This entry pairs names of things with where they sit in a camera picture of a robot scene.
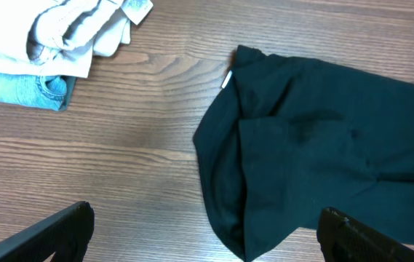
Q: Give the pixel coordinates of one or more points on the folded beige garment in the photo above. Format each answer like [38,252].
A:
[60,37]

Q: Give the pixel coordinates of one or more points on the folded light blue jeans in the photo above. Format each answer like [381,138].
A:
[47,92]

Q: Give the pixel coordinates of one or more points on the black t-shirt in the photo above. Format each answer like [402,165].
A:
[290,136]

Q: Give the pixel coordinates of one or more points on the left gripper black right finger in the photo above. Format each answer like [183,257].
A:
[344,239]

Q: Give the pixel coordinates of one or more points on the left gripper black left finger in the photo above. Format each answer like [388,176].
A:
[63,236]

